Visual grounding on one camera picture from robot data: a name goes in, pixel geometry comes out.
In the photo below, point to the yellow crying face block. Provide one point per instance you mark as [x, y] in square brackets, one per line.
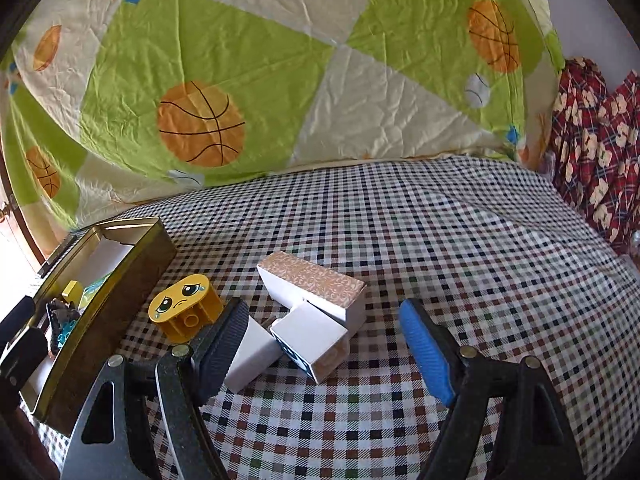
[182, 309]

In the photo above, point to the yellow cube block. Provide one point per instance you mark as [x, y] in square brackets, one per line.
[72, 294]

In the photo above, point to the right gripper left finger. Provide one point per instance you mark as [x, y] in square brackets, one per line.
[112, 436]

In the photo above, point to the green card pack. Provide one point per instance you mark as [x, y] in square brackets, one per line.
[91, 290]

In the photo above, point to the basketball pattern bed sheet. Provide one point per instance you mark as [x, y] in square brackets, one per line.
[108, 104]

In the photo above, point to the white charger cube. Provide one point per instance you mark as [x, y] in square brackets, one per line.
[257, 351]

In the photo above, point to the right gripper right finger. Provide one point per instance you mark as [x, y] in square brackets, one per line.
[534, 439]

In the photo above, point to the gold metal tin box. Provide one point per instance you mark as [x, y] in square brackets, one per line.
[128, 257]

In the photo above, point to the red patterned cloth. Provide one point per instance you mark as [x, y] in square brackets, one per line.
[595, 143]

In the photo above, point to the white box cork top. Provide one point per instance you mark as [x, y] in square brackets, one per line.
[292, 282]

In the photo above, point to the checkered tablecloth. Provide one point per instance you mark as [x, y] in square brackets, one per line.
[490, 249]

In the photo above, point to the white box star pattern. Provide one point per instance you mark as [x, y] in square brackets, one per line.
[312, 340]

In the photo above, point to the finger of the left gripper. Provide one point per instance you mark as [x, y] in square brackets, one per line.
[24, 356]
[16, 319]

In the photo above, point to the black phone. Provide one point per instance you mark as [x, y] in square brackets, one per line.
[69, 241]

